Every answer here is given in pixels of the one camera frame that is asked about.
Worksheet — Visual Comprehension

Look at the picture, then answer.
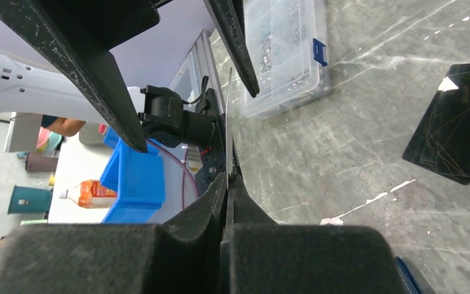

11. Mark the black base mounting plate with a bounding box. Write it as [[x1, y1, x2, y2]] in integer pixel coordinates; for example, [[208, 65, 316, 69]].
[[195, 88, 233, 196]]

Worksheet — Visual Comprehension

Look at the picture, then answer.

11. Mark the silver card stack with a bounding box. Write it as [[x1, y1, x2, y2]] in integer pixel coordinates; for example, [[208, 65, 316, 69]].
[[225, 67, 233, 190]]

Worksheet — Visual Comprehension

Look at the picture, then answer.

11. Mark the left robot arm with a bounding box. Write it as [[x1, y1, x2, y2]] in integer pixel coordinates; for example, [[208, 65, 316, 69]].
[[0, 1, 259, 153]]

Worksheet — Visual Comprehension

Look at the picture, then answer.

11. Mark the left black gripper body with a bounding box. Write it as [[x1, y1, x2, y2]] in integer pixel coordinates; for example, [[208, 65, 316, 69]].
[[39, 1, 174, 49]]

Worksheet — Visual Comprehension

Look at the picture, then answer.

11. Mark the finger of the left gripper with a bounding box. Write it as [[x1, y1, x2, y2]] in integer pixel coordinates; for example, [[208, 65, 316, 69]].
[[0, 1, 147, 153], [204, 0, 259, 97]]

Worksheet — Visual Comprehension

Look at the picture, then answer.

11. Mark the black card stack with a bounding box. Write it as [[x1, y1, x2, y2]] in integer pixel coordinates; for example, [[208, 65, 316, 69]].
[[402, 64, 470, 185]]

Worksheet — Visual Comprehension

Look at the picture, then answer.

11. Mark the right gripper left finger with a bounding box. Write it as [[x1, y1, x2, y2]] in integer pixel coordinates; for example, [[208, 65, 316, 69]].
[[0, 173, 226, 293]]

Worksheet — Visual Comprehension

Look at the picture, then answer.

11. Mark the blue leather card holder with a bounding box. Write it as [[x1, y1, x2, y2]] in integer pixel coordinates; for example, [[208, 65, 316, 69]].
[[394, 256, 436, 294]]

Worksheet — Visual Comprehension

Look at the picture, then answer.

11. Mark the aluminium frame rail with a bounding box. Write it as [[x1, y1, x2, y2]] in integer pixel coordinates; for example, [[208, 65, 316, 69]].
[[170, 30, 225, 115]]

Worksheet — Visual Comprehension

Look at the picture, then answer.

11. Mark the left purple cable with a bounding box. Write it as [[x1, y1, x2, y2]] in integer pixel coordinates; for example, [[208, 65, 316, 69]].
[[147, 138, 200, 209]]

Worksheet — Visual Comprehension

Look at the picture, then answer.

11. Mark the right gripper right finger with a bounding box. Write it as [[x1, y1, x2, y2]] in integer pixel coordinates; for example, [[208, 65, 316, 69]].
[[220, 177, 404, 293]]

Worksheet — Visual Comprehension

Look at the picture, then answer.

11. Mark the orange drink bottle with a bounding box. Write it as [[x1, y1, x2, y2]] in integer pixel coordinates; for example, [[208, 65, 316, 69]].
[[59, 180, 118, 209]]

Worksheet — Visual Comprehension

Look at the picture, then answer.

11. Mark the blue plastic bin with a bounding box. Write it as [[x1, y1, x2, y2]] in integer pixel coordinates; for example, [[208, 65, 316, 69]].
[[100, 128, 166, 224]]

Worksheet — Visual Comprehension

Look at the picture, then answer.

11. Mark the clear plastic screw box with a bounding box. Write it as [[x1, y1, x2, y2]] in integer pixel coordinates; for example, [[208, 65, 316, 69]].
[[239, 0, 332, 119]]

